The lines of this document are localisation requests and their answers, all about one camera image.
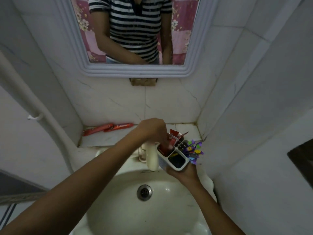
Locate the white faucet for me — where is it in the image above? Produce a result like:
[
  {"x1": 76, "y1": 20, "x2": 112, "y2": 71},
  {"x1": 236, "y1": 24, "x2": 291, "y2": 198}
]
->
[{"x1": 145, "y1": 142, "x2": 158, "y2": 172}]

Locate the person's right forearm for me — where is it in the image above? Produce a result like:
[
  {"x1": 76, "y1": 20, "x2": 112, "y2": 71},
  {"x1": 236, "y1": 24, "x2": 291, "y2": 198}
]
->
[{"x1": 180, "y1": 179, "x2": 245, "y2": 235}]

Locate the grey stone sill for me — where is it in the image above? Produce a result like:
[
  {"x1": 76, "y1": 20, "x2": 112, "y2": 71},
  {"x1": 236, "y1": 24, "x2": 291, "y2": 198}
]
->
[{"x1": 0, "y1": 169, "x2": 50, "y2": 206}]

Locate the clear faucet handle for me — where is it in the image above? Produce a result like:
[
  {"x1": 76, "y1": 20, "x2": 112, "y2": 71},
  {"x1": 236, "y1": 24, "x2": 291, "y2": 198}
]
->
[{"x1": 138, "y1": 144, "x2": 147, "y2": 162}]

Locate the brown mirror bracket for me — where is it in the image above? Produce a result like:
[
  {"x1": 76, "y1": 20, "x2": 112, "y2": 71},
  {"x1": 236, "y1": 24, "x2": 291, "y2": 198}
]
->
[{"x1": 129, "y1": 78, "x2": 157, "y2": 86}]

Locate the bunch of colourful toothbrushes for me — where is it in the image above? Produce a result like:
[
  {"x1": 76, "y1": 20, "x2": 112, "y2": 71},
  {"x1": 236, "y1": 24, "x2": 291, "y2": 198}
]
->
[{"x1": 181, "y1": 140, "x2": 205, "y2": 166}]

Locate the white toothbrush holder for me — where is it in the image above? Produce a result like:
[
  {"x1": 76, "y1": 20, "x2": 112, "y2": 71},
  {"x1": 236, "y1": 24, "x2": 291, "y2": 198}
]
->
[{"x1": 156, "y1": 140, "x2": 191, "y2": 172}]

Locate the metal sink drain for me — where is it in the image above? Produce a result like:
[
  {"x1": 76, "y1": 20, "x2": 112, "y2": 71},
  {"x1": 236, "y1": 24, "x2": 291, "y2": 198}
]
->
[{"x1": 137, "y1": 184, "x2": 153, "y2": 201}]

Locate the white wall pipe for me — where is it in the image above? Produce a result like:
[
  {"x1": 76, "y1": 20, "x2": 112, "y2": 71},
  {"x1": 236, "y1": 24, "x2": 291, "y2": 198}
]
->
[{"x1": 0, "y1": 52, "x2": 75, "y2": 173}]

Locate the person's right hand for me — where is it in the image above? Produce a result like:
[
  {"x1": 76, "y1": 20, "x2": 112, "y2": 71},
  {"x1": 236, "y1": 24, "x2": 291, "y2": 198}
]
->
[{"x1": 163, "y1": 162, "x2": 202, "y2": 187}]

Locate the white sink basin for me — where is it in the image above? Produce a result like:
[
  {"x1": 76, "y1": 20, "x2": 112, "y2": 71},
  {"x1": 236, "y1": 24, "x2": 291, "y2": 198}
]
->
[{"x1": 78, "y1": 146, "x2": 218, "y2": 235}]

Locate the person's left hand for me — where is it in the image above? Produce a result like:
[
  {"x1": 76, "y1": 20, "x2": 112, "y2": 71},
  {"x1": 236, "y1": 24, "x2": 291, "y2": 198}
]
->
[{"x1": 136, "y1": 118, "x2": 172, "y2": 151}]

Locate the long red toothpaste tube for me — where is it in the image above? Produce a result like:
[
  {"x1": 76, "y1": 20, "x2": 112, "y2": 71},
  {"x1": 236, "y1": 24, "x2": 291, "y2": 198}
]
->
[
  {"x1": 82, "y1": 123, "x2": 114, "y2": 137},
  {"x1": 104, "y1": 123, "x2": 134, "y2": 133}
]

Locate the person's left forearm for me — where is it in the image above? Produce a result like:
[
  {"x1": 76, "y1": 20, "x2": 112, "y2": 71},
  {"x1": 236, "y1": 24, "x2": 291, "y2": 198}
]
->
[{"x1": 0, "y1": 126, "x2": 147, "y2": 235}]

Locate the dark brown panel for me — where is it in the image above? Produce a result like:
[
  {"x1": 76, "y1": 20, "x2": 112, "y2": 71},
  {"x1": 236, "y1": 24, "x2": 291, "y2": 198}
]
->
[{"x1": 287, "y1": 139, "x2": 313, "y2": 190}]

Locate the white framed mirror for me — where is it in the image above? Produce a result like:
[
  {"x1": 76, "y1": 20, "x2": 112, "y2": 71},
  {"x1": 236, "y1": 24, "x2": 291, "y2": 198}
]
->
[{"x1": 54, "y1": 0, "x2": 220, "y2": 78}]

